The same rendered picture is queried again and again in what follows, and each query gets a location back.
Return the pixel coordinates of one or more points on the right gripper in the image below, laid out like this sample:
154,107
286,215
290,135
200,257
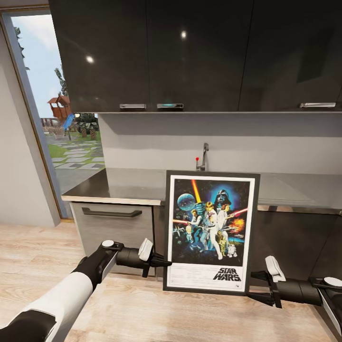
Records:
288,290

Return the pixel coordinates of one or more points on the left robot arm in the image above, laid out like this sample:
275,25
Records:
51,317

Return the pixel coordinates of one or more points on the dishwasher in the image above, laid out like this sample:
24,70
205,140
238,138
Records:
129,224

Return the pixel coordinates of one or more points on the poster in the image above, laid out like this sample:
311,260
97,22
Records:
210,222

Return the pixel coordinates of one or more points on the cabinet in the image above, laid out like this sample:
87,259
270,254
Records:
152,56
293,61

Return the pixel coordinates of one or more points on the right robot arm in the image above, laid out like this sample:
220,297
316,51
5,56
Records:
316,291

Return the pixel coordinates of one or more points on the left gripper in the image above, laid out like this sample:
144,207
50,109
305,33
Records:
154,260

